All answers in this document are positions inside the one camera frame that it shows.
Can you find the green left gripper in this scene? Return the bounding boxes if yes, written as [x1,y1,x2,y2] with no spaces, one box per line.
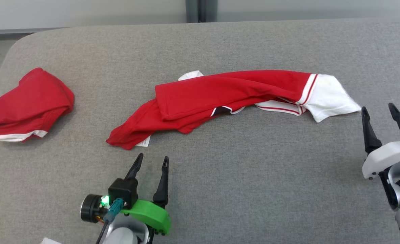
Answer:
[120,153,172,236]

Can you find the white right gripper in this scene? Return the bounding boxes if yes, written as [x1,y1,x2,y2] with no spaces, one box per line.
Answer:
[361,103,400,180]

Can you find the grey wall base rail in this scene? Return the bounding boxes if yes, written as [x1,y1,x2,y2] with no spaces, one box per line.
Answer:
[0,28,64,35]

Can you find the red shorts white trim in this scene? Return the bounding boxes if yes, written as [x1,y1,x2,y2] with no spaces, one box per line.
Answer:
[0,67,75,142]

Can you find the red jersey white sleeves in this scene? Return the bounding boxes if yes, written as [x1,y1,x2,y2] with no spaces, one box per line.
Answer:
[106,69,362,150]

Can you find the left black cable teal connector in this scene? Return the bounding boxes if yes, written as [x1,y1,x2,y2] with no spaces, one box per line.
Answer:
[96,198,124,244]

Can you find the grey double upright post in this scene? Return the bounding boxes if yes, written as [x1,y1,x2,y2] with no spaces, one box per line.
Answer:
[185,0,218,23]

